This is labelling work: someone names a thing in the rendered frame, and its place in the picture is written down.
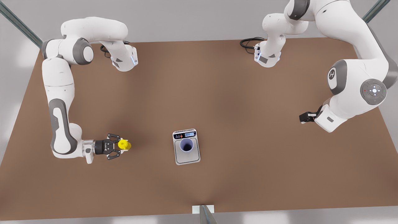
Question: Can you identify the yellow sauce bottle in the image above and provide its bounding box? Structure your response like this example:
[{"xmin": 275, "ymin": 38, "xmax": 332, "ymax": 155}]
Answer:
[{"xmin": 118, "ymin": 139, "xmax": 132, "ymax": 152}]

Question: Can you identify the purple cup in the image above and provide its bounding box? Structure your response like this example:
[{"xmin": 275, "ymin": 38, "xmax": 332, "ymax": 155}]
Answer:
[{"xmin": 179, "ymin": 138, "xmax": 195, "ymax": 154}]

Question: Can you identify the silver kitchen scale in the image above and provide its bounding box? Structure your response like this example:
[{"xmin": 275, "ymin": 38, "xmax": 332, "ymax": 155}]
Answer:
[{"xmin": 172, "ymin": 128, "xmax": 201, "ymax": 166}]

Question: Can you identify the black cable loop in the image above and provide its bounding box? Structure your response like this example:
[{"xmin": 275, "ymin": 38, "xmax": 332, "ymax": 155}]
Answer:
[
  {"xmin": 100, "ymin": 40, "xmax": 131, "ymax": 58},
  {"xmin": 240, "ymin": 37, "xmax": 265, "ymax": 55}
]

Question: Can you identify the white post foot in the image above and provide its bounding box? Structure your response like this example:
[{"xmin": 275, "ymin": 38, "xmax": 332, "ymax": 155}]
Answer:
[{"xmin": 192, "ymin": 205, "xmax": 215, "ymax": 215}]

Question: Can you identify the silver frame post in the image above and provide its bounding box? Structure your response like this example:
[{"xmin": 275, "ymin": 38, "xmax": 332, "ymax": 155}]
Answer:
[
  {"xmin": 199, "ymin": 205, "xmax": 218, "ymax": 224},
  {"xmin": 0, "ymin": 1, "xmax": 43, "ymax": 49},
  {"xmin": 362, "ymin": 0, "xmax": 391, "ymax": 24}
]

